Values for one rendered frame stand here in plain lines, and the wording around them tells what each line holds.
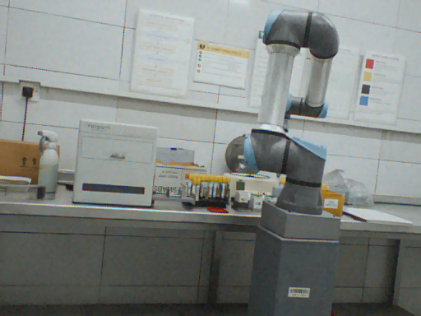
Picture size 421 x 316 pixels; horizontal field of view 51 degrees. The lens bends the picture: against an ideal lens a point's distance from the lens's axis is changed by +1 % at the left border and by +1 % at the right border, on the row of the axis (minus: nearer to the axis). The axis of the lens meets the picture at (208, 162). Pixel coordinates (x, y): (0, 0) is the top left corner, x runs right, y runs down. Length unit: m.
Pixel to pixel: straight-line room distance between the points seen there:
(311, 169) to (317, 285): 0.36
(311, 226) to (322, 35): 0.60
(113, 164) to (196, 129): 0.80
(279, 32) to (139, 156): 0.65
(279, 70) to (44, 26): 1.23
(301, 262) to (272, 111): 0.48
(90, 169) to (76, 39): 0.85
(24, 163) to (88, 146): 0.42
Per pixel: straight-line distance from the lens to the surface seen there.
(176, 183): 1.94
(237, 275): 2.51
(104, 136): 1.59
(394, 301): 3.00
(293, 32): 1.49
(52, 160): 1.81
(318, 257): 1.43
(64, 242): 2.31
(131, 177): 1.61
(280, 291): 1.40
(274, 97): 1.44
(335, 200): 1.97
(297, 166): 1.40
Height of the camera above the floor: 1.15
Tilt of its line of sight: 3 degrees down
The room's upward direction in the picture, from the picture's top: 6 degrees clockwise
